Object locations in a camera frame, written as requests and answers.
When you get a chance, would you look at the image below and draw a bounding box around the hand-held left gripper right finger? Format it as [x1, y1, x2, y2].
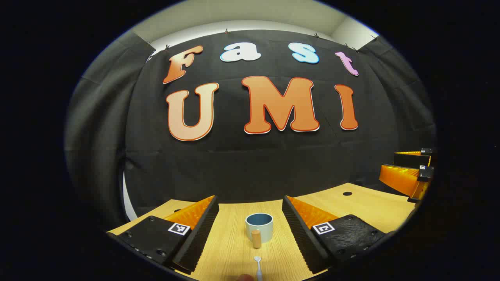
[282, 195, 391, 274]

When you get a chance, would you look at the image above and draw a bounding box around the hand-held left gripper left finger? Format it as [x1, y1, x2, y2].
[106, 195, 220, 274]

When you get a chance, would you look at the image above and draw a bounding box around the pale blue cup wooden handle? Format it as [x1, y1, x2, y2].
[245, 213, 273, 249]

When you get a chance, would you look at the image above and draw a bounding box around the wooden desktop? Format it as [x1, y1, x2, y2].
[107, 182, 416, 281]

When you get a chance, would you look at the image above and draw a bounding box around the dark grey curtain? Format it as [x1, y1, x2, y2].
[64, 31, 155, 231]
[359, 37, 437, 157]

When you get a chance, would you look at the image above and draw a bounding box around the black backdrop cloth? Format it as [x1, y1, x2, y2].
[125, 29, 436, 217]

